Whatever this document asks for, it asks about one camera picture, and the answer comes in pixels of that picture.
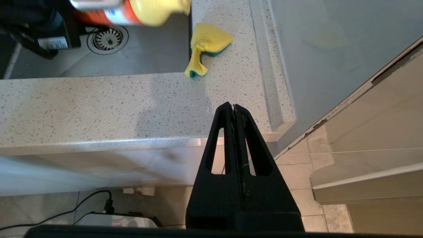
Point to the stainless steel sink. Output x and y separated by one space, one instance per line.
148 56

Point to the white base cabinet front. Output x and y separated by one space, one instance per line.
99 172

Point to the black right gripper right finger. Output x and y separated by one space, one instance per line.
271 205

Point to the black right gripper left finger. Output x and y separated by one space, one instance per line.
214 205

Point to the yellow orange detergent bottle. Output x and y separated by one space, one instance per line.
145 11

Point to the round metal drain strainer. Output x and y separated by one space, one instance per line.
107 39

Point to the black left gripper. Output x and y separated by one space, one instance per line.
29 19

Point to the yellow green sponge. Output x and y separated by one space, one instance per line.
208 41

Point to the beige cabinet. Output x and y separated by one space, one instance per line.
380 132

